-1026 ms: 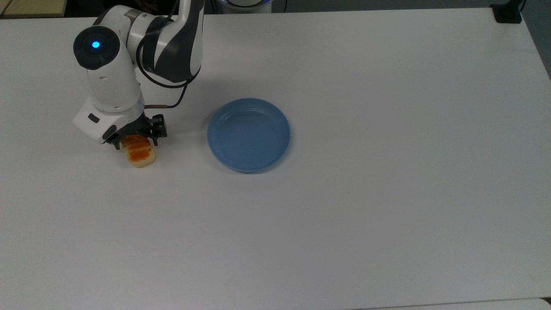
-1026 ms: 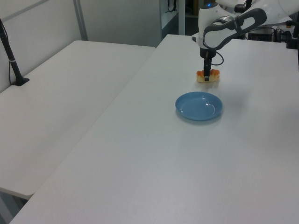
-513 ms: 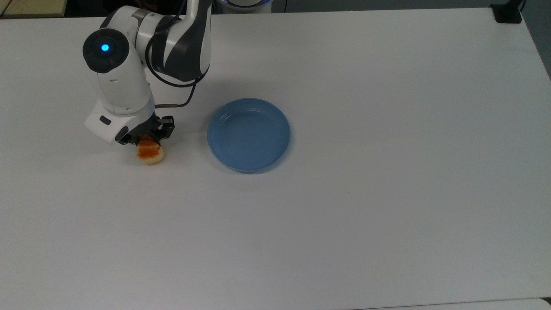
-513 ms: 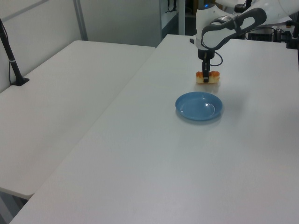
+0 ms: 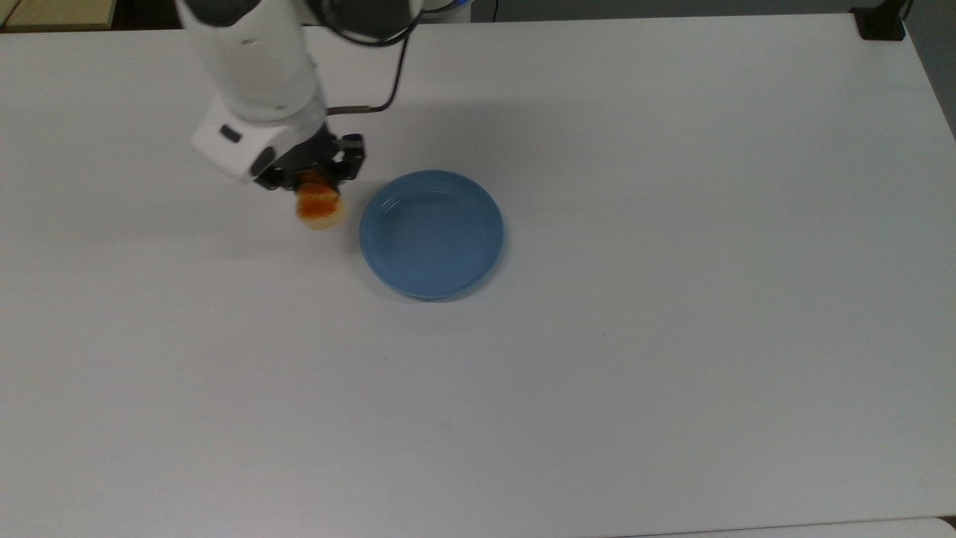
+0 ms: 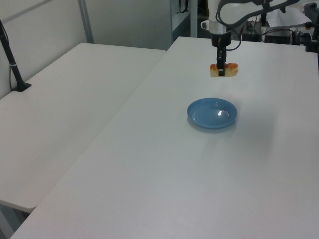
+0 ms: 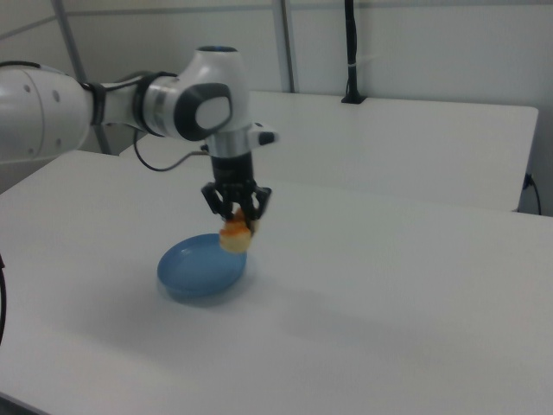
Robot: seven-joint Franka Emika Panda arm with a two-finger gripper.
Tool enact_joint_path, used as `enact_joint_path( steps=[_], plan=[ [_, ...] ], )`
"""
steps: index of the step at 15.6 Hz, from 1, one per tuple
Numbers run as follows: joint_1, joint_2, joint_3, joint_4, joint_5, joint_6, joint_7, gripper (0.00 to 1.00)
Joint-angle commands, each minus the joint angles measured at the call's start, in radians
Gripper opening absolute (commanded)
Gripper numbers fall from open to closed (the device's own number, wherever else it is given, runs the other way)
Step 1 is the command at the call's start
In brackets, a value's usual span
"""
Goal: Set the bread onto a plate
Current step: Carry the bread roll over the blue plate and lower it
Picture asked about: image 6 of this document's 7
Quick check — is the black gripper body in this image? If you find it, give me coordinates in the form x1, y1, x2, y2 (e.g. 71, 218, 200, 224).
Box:
211, 32, 232, 51

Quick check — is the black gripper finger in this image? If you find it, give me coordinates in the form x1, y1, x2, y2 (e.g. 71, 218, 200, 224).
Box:
215, 48, 227, 77

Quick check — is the bread loaf with orange glaze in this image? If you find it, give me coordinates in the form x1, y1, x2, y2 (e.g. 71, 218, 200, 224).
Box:
208, 62, 240, 79

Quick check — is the blue round plate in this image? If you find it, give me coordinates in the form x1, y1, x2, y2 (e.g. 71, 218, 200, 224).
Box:
186, 97, 239, 130

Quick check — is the white shelf unit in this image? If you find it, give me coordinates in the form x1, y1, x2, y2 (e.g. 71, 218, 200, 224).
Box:
170, 0, 212, 39

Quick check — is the black electronics box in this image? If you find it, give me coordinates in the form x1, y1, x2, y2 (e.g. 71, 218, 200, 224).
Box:
264, 28, 294, 45

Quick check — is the white paper sheet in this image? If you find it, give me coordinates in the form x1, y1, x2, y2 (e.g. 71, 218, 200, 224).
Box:
268, 6, 312, 27

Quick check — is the white side table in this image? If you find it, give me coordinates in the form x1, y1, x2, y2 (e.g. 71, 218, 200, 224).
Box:
0, 42, 167, 214

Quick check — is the black pole with white band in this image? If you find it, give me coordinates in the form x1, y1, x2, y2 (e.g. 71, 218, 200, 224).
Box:
0, 19, 32, 93

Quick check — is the thin dark gripper cable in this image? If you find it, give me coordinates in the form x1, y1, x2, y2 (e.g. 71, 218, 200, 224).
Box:
226, 24, 244, 52

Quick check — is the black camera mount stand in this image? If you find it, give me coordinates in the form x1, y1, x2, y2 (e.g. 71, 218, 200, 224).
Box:
304, 21, 319, 53

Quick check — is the grey partition frame post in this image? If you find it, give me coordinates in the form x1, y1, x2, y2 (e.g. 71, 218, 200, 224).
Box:
78, 0, 95, 44

